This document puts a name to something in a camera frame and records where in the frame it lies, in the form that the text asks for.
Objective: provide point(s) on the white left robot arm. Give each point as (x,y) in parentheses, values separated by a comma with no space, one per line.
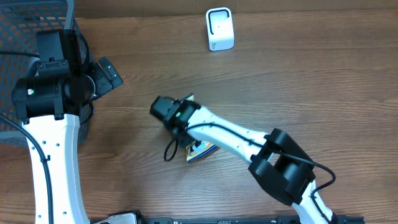
(48,105)

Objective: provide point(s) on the white barcode scanner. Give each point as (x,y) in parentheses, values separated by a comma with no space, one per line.
(219,24)

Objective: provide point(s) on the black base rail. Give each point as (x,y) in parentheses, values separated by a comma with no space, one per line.
(342,219)

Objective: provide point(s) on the yellow snack bag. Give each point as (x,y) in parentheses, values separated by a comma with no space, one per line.
(198,150)

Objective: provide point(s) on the grey plastic basket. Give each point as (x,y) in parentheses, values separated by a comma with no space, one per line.
(20,22)

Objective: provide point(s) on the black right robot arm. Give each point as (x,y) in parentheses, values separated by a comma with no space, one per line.
(278,164)

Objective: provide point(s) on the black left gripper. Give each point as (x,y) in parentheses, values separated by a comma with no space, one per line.
(105,83)

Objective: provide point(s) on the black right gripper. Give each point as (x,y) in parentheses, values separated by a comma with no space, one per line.
(184,142)

